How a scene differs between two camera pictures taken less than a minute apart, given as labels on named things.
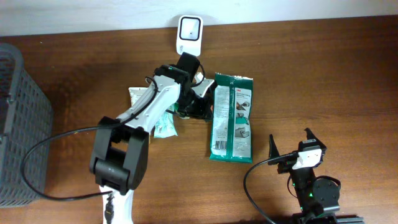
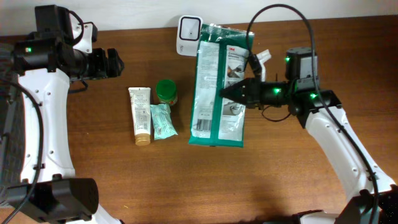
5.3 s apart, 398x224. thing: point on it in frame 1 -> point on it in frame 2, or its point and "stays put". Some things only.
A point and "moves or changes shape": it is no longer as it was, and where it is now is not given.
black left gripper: (206, 111) -> (107, 69)
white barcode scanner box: (189, 33) stays put
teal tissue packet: (165, 127) stays put
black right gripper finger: (273, 150) -> (236, 92)
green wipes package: (232, 130) moves or changes shape
